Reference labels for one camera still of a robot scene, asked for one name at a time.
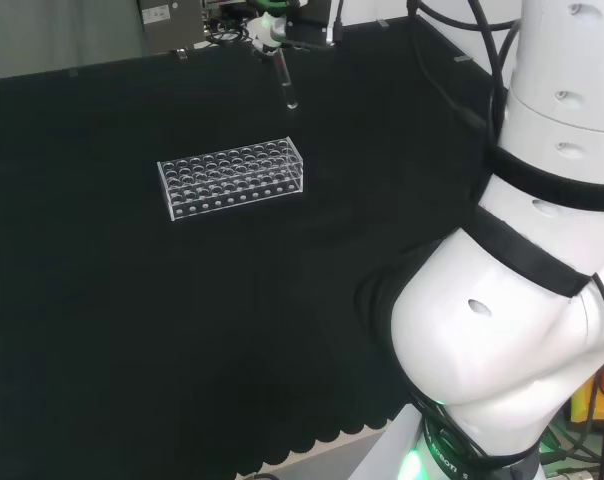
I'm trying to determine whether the clear plastic test tube rack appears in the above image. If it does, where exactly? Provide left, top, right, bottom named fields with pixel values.
left=156, top=137, right=304, bottom=223

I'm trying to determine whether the clear glass test tube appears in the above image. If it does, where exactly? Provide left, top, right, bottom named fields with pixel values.
left=275, top=47, right=300, bottom=111

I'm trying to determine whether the black cable with plug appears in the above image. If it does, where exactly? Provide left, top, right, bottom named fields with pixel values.
left=405, top=0, right=491, bottom=134

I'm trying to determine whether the black bench cloth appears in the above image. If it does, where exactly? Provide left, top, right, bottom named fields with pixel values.
left=0, top=13, right=506, bottom=479

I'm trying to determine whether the yellow stop button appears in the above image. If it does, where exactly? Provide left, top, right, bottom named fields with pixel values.
left=570, top=357, right=604, bottom=427

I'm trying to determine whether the black box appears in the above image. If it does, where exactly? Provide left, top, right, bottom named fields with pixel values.
left=285, top=0, right=333, bottom=47

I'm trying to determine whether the grey metal cabinet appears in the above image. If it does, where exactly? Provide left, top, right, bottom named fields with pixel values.
left=136, top=0, right=206, bottom=56

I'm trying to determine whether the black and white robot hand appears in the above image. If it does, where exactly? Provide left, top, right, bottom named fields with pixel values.
left=246, top=9, right=289, bottom=57

